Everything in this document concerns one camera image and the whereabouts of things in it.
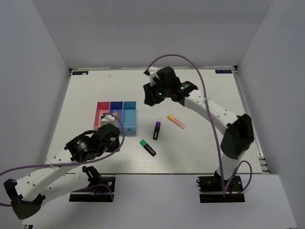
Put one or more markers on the yellow cap pink highlighter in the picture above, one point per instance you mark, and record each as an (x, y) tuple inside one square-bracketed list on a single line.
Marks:
[(176, 121)]

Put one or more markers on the pink plastic drawer bin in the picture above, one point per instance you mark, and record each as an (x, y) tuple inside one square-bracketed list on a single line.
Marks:
[(102, 107)]

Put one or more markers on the light blue plastic drawer bin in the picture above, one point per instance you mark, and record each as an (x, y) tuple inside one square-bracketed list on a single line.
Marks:
[(129, 119)]

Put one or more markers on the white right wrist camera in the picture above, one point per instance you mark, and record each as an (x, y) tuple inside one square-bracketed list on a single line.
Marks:
[(152, 73)]

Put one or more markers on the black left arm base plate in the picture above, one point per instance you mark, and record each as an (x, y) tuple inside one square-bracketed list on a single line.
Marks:
[(99, 194)]

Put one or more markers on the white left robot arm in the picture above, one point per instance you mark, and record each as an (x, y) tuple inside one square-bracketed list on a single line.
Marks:
[(64, 173)]

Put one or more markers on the corner table label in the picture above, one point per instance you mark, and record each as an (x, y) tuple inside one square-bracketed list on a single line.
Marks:
[(80, 73), (223, 71)]

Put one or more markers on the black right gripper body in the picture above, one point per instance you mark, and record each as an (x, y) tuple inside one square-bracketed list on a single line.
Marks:
[(157, 93)]

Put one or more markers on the dark blue plastic drawer bin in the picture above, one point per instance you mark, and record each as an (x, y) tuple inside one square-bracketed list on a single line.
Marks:
[(117, 106)]

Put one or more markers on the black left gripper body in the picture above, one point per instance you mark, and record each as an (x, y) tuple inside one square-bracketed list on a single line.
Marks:
[(114, 147)]

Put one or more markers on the right corner table label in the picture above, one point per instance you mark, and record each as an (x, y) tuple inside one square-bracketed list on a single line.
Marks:
[(223, 71)]

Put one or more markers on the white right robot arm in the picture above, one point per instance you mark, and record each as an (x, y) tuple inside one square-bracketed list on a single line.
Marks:
[(237, 130)]

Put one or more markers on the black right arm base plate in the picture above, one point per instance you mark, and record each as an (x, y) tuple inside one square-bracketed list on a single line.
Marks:
[(210, 190)]

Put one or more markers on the purple cap black highlighter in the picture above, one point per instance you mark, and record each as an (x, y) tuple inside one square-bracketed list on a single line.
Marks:
[(156, 130)]

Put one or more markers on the left corner table label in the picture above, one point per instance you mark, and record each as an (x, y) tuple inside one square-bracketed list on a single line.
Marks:
[(80, 73)]

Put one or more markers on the green cap black highlighter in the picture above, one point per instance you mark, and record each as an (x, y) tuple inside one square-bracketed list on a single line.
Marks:
[(147, 147)]

